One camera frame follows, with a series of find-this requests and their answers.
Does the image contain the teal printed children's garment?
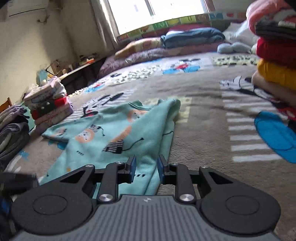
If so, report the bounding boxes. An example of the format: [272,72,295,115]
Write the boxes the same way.
[41,99,181,195]

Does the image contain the grey folded clothes pile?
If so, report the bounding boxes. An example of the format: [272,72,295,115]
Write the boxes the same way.
[1,105,30,171]

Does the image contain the left folded clothes stack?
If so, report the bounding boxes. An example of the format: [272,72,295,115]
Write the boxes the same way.
[23,76,73,135]

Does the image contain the Mickey Mouse bed blanket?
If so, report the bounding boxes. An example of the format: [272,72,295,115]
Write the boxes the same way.
[6,65,295,240]

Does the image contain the wooden chair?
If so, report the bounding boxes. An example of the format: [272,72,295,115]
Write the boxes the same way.
[0,97,13,113]

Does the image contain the purple floral quilt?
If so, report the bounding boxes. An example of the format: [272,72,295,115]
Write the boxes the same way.
[98,40,228,78]

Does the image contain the cluttered desk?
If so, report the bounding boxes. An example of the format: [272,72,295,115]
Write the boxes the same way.
[45,53,106,93]

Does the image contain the cartoon print pillow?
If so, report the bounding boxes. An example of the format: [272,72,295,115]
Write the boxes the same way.
[114,37,163,59]

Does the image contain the light blue plush toy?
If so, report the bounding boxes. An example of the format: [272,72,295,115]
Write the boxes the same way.
[217,42,251,54]

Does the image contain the grey curtain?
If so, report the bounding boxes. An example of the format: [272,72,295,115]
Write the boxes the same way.
[90,0,119,51]

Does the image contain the navy blue folded blanket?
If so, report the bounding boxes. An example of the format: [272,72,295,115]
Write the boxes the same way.
[161,27,225,48]

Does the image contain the yellow folded garment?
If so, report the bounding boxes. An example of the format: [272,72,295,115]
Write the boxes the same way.
[257,59,296,91]

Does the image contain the white crumpled bedding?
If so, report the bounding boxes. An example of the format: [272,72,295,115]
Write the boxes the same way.
[223,21,259,47]

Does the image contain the wooden framed window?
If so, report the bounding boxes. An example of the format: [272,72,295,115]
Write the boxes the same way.
[108,0,209,34]

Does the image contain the red folded garment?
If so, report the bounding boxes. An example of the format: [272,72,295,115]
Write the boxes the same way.
[256,38,295,69]

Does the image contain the colourful alphabet foam mat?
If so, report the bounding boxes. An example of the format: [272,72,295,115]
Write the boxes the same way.
[116,11,246,43]

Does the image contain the white air conditioner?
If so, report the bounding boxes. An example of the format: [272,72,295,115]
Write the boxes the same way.
[7,0,49,16]

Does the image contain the black striped folded garment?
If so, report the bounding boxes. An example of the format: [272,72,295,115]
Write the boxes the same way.
[254,9,295,40]

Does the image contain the pink rolled quilt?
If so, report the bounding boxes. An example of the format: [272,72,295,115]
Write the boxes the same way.
[246,0,292,34]

